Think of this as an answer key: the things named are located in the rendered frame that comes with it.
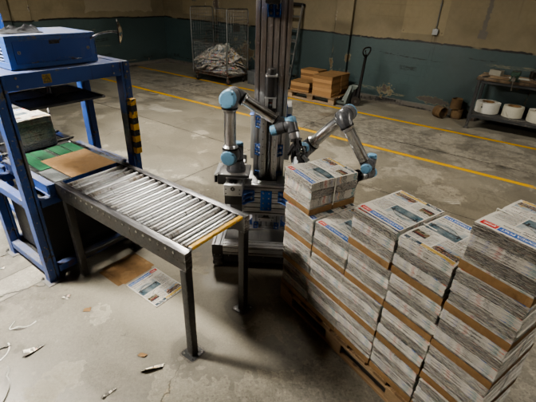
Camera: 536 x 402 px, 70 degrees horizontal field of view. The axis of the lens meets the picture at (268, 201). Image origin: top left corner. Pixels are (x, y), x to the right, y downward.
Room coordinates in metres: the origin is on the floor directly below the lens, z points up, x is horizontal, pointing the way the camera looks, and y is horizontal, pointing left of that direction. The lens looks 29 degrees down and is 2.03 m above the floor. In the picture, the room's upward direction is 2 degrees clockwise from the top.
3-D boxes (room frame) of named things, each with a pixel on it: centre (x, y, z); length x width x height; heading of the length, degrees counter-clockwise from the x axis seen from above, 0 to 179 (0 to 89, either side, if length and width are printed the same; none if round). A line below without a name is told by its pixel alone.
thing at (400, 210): (1.75, -0.70, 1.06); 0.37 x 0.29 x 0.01; 125
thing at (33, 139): (3.16, 2.12, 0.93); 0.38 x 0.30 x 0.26; 55
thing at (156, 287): (2.27, 0.84, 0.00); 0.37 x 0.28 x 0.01; 55
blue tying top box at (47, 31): (2.83, 1.65, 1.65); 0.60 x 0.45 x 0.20; 145
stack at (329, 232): (1.86, -0.61, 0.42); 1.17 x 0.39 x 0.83; 35
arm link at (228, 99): (2.60, 0.29, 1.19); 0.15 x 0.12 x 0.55; 169
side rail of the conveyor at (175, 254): (2.04, 0.96, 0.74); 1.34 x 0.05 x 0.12; 55
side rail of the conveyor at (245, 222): (2.45, 0.67, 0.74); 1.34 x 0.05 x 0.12; 55
